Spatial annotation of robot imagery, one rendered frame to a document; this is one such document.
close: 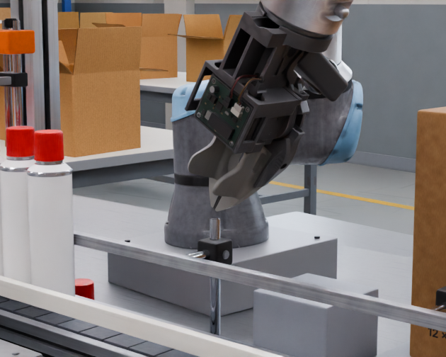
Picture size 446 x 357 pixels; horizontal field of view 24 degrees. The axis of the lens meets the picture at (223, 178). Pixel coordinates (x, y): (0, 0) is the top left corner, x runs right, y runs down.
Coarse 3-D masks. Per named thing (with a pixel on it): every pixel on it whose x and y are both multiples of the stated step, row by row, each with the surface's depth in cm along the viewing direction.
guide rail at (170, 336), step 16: (0, 288) 119; (16, 288) 117; (32, 288) 115; (32, 304) 115; (48, 304) 113; (64, 304) 112; (80, 304) 110; (96, 304) 109; (96, 320) 108; (112, 320) 107; (128, 320) 105; (144, 320) 104; (144, 336) 104; (160, 336) 102; (176, 336) 101; (192, 336) 99; (208, 336) 99; (192, 352) 99; (208, 352) 98; (224, 352) 97; (240, 352) 95; (256, 352) 94
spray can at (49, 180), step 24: (48, 144) 117; (48, 168) 117; (48, 192) 117; (48, 216) 117; (72, 216) 119; (48, 240) 117; (72, 240) 120; (48, 264) 118; (72, 264) 120; (48, 288) 118; (72, 288) 120
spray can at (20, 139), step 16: (16, 128) 120; (32, 128) 121; (16, 144) 120; (32, 144) 121; (16, 160) 120; (32, 160) 121; (0, 176) 121; (16, 176) 120; (0, 192) 122; (16, 192) 120; (16, 208) 120; (16, 224) 121; (16, 240) 121; (16, 256) 121; (16, 272) 122
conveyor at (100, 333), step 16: (0, 304) 121; (16, 304) 121; (48, 320) 115; (64, 320) 115; (80, 320) 115; (96, 336) 110; (112, 336) 110; (128, 336) 110; (144, 352) 105; (160, 352) 105; (176, 352) 105
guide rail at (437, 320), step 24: (96, 240) 119; (168, 264) 111; (192, 264) 109; (216, 264) 107; (264, 288) 103; (288, 288) 101; (312, 288) 99; (336, 288) 98; (384, 312) 94; (408, 312) 92; (432, 312) 91
